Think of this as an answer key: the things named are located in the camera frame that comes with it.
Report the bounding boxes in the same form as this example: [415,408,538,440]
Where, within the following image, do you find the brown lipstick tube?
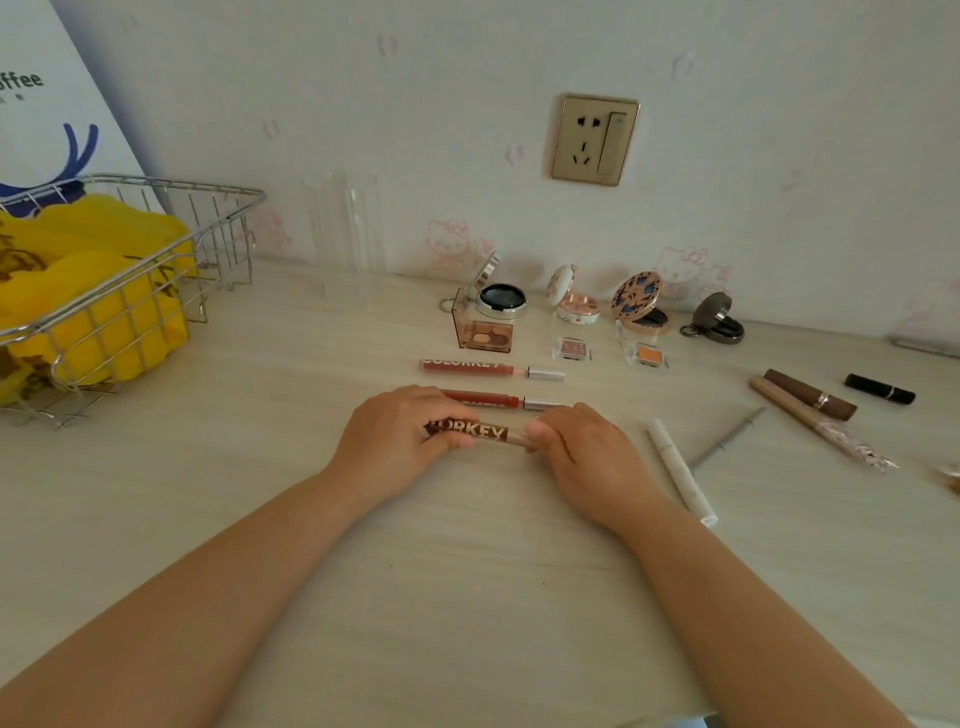
[763,368,859,422]

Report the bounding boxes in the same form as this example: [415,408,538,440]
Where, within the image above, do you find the black lipstick tube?
[844,373,917,406]

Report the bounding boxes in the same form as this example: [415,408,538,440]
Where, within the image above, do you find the gold wall socket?
[549,92,641,188]

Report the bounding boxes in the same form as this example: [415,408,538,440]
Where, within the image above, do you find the pink blue patterned compact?
[609,270,671,335]

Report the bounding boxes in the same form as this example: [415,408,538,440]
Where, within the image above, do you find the grey pen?
[892,337,960,358]

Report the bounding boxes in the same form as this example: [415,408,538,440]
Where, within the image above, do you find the brown Colorkey lip gloss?
[425,419,538,450]

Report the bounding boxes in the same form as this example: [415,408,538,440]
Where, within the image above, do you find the light wooden table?
[0,254,960,728]

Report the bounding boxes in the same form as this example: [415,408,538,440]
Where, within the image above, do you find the clear acrylic organizer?
[303,172,388,275]

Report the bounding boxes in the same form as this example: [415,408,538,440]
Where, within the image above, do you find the person's right hand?
[524,402,669,538]

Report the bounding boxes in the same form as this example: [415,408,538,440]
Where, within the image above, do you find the silver round cushion compact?
[438,249,529,322]

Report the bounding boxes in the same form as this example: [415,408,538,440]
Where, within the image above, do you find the grey slim eyeliner pencil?
[689,407,766,470]

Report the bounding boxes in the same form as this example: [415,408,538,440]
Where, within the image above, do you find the white floral round compact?
[545,263,601,326]

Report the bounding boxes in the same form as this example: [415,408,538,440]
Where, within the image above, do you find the pink single eyeshadow pan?
[553,314,594,363]

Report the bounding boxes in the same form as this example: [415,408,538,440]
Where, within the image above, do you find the person's right forearm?
[622,494,913,728]

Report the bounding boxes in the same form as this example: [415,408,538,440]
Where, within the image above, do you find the white paper bag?
[0,0,163,219]

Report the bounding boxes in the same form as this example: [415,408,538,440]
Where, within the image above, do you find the orange single eyeshadow pan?
[618,318,671,370]

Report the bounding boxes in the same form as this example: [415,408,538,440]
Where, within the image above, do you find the metal wire basket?
[0,174,268,429]

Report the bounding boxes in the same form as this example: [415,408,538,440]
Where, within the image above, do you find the white concealer tube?
[648,418,719,528]

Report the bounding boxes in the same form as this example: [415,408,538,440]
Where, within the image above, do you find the small dark round compact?
[679,292,746,345]

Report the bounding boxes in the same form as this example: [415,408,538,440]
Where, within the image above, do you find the ornate rose gold lip tube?
[748,376,899,474]

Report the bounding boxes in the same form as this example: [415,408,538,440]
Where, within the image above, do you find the yellow plastic bag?
[0,194,200,406]

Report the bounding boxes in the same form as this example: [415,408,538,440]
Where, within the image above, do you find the person's left hand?
[326,384,481,508]

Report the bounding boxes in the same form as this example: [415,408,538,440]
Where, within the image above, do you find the person's left forearm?
[0,468,376,728]

